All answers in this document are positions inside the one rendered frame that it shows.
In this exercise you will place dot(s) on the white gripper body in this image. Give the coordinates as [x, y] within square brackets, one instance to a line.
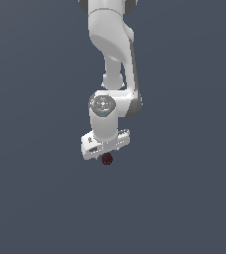
[91, 147]

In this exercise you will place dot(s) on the dark red small ball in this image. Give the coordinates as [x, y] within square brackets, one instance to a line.
[107, 159]

